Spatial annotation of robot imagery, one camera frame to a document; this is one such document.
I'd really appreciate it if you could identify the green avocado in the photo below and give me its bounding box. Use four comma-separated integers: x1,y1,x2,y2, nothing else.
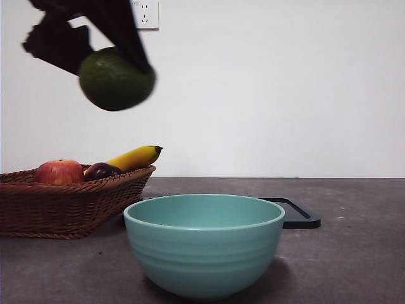
78,46,158,112

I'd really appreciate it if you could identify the teal ceramic bowl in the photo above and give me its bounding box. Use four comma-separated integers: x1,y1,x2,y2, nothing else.
123,193,285,301

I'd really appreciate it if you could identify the red apple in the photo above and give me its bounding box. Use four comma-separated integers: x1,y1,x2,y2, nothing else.
34,159,85,185

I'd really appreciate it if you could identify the yellow banana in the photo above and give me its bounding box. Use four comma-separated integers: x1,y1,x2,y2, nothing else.
106,145,164,174

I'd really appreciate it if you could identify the dark red plum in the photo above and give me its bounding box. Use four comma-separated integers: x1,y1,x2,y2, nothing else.
84,162,123,182

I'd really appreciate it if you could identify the brown wicker basket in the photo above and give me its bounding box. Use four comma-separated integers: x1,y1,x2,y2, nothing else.
0,164,157,240

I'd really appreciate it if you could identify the dark glossy rectangular tray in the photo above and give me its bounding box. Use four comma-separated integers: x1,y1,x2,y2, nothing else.
258,197,321,229

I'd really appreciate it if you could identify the white wall socket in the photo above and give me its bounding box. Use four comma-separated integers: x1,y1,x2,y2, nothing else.
131,0,159,32

